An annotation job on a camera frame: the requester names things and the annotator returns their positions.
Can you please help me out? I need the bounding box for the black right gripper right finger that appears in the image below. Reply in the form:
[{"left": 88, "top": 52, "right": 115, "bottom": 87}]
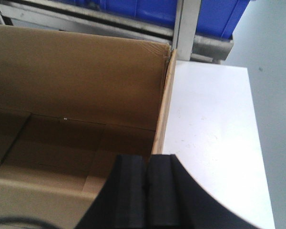
[{"left": 147, "top": 155, "right": 249, "bottom": 229}]

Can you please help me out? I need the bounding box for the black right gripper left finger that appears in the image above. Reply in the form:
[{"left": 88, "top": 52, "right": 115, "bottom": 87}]
[{"left": 77, "top": 155, "right": 146, "bottom": 229}]

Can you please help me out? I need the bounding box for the brown cardboard box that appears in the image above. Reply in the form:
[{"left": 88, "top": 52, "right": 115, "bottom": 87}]
[{"left": 0, "top": 25, "right": 176, "bottom": 229}]

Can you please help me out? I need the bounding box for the metal shelf rack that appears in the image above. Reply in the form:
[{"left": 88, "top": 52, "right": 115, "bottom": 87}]
[{"left": 0, "top": 0, "right": 234, "bottom": 63}]

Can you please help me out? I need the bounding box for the blue plastic bin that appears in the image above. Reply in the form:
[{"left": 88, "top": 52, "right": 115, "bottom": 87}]
[{"left": 65, "top": 0, "right": 249, "bottom": 39}]

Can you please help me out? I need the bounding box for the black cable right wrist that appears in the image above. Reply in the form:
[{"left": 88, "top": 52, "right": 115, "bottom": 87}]
[{"left": 0, "top": 216, "right": 60, "bottom": 229}]

